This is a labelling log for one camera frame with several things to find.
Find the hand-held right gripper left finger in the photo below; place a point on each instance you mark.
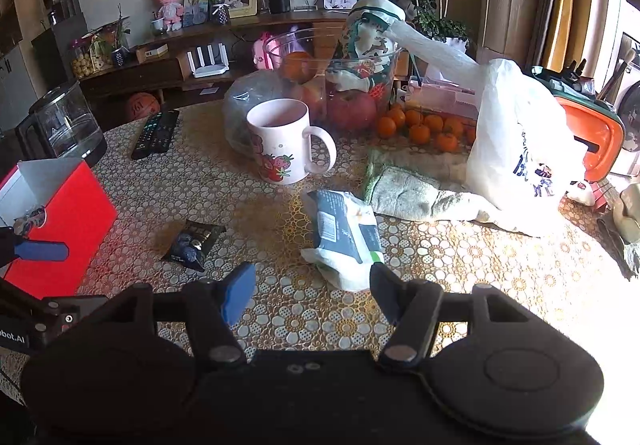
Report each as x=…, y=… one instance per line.
x=237, y=291

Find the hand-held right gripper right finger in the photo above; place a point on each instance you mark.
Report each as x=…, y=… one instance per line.
x=384, y=290

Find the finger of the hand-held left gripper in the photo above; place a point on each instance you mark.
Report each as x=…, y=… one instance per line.
x=42, y=251
x=82, y=303

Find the red storage box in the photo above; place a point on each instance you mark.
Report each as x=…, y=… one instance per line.
x=75, y=237

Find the wet wipes pack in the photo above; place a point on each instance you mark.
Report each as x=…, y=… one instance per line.
x=345, y=235

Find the floral lace-covered desktop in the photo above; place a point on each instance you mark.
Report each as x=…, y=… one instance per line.
x=475, y=265

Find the dark blueberry snack packet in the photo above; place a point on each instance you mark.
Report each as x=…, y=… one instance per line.
x=192, y=245

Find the green white towel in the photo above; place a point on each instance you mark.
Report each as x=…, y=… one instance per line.
x=410, y=192

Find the glass kettle with black base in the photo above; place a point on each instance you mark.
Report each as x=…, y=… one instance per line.
x=65, y=122

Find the white strawberry-print mug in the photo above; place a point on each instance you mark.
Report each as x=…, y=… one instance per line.
x=280, y=145

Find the black remote control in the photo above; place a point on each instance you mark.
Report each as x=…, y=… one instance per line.
x=156, y=134

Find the pile of tangerines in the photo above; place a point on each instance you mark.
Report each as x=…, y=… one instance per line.
x=420, y=130

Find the basketball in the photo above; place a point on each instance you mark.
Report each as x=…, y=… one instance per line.
x=142, y=106

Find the crumpled clear plastic bag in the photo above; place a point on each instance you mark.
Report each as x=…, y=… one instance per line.
x=237, y=115

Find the red apple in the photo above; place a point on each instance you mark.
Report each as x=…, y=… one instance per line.
x=352, y=111

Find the white plastic shopping bag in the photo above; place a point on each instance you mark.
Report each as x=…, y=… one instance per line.
x=510, y=145

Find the jar of golden sweets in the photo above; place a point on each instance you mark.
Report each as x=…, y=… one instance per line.
x=90, y=59

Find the clear plastic fruit bucket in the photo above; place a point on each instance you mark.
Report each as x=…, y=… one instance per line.
x=385, y=90

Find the pink plastic box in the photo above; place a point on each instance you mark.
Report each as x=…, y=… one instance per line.
x=440, y=97

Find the wooden television cabinet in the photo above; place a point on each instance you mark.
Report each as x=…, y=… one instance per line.
x=145, y=75

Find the dark potted plant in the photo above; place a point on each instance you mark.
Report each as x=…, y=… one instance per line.
x=121, y=56

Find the black coffee machine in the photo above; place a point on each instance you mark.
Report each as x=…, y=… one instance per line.
x=57, y=40

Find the small white red packet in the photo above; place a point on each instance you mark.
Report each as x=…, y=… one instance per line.
x=582, y=194

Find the small cardboard box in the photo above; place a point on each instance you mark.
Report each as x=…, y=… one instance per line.
x=151, y=53

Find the white router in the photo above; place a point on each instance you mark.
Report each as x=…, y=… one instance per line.
x=209, y=64

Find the orange fruit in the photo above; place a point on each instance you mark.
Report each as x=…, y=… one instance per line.
x=298, y=66

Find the red binder clips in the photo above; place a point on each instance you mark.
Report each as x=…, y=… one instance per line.
x=605, y=197

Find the pink toy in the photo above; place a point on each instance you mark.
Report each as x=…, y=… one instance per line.
x=264, y=52

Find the dark green cloth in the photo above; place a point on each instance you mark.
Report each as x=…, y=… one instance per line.
x=622, y=252

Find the green white printed bag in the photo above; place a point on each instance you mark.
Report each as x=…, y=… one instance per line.
x=370, y=37

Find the orange carry case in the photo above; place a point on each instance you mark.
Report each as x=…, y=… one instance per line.
x=595, y=125

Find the pink plush doll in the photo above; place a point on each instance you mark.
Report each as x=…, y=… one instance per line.
x=169, y=5

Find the black handheld radios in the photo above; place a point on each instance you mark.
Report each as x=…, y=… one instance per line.
x=577, y=75

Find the white washing machine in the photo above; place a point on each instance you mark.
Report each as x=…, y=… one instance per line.
x=631, y=125

